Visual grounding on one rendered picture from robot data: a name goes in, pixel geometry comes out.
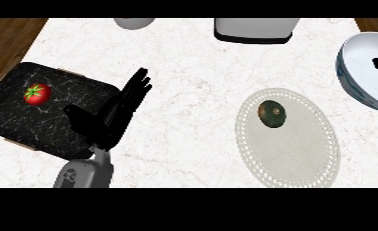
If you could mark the white appliance with black base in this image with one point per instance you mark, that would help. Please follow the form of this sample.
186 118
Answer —
256 30

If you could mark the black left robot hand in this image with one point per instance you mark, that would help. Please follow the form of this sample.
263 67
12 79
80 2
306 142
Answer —
114 115

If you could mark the black marble cutting board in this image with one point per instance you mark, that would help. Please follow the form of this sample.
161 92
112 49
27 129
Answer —
44 108

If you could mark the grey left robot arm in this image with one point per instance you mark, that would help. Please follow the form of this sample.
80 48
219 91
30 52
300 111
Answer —
89 173

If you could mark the red tomato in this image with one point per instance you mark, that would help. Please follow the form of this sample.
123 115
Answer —
37 94

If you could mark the pale oval placemat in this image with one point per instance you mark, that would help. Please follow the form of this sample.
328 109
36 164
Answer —
288 138

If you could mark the grey rounded object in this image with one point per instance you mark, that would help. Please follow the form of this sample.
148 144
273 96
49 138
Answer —
133 22

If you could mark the dark green pear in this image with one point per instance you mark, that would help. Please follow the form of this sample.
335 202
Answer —
272 113

